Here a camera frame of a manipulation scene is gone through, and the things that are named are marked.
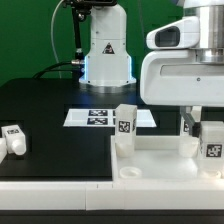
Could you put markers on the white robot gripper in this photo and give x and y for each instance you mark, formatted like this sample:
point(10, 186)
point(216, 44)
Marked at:
point(174, 77)

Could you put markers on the white square tabletop tray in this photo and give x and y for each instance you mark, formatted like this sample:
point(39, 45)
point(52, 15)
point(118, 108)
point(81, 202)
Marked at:
point(155, 158)

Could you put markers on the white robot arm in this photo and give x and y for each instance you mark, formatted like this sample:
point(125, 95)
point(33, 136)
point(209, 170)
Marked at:
point(108, 66)

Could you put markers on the white marker sheet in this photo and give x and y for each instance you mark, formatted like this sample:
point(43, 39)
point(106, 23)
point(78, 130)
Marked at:
point(103, 118)

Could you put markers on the white left barrier piece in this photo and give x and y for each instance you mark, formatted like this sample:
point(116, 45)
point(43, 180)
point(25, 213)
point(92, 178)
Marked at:
point(3, 149)

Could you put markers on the white front barrier wall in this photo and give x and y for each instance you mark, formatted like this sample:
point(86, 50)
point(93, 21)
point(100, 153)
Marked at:
point(127, 195)

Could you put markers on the black camera stand pole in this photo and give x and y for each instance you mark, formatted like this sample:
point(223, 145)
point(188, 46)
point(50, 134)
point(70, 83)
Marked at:
point(80, 10)

